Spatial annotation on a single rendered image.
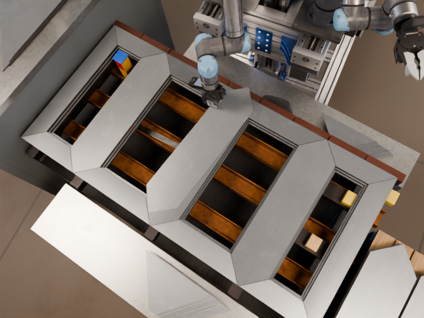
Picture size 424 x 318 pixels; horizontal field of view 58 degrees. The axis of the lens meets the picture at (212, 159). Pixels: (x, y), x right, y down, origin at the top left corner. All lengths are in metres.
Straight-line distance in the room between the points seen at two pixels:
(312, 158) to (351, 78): 1.32
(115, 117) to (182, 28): 1.44
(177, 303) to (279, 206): 0.59
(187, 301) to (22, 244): 1.49
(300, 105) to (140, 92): 0.81
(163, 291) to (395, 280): 0.93
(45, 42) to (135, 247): 1.02
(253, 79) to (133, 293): 1.21
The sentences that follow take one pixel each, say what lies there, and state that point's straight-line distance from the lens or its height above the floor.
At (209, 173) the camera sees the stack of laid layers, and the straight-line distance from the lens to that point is 1.70.
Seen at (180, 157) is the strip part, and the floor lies 0.85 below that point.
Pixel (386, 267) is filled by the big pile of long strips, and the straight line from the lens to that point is 1.72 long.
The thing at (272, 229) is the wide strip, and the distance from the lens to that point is 1.64.
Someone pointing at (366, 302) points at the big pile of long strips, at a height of 0.85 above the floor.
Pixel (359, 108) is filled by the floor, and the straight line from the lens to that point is 2.86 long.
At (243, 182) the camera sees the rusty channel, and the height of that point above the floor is 0.68.
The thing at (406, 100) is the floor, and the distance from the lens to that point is 2.99.
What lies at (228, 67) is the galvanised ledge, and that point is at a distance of 2.12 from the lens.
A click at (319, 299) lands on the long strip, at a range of 1.65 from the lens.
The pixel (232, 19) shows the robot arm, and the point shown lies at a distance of 1.51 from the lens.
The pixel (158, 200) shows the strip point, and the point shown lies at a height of 0.86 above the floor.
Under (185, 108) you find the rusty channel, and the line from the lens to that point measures 2.02.
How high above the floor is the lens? 2.48
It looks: 71 degrees down
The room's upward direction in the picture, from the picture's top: 14 degrees counter-clockwise
